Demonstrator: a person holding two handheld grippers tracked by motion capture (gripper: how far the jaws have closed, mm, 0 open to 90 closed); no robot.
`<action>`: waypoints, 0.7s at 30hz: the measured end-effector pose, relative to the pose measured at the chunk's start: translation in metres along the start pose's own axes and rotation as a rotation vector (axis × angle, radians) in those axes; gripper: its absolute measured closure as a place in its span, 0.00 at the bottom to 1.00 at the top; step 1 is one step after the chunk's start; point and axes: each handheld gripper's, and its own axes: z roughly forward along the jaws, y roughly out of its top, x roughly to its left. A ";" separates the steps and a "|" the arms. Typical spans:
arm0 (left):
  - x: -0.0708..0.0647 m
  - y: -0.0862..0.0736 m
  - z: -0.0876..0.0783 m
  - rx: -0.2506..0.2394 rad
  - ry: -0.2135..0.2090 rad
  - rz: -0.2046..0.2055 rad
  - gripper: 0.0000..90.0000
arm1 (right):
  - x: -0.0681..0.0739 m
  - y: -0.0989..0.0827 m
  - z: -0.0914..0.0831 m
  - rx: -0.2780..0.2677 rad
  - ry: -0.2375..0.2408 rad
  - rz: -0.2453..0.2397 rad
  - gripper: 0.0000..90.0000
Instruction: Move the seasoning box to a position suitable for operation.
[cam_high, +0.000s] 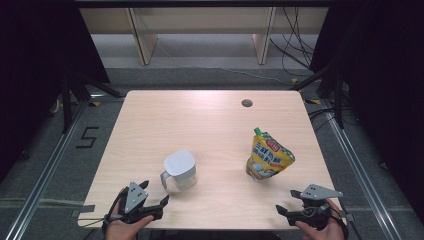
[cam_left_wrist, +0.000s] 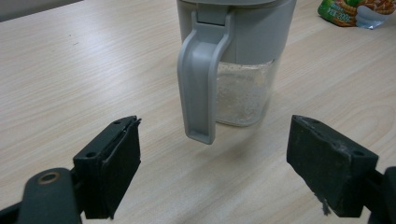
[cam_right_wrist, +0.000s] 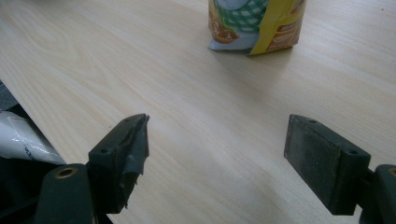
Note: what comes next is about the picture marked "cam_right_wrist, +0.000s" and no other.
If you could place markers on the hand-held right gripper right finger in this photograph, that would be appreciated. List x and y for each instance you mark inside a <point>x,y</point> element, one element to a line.
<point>323,165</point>

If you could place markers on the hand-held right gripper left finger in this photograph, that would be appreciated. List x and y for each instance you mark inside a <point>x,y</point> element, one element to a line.
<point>109,174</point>

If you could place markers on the yellow and green food packet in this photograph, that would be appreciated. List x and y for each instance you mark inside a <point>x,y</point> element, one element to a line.
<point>249,25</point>

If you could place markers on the white plastic bag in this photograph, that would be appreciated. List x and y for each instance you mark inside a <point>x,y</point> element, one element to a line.
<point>21,140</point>

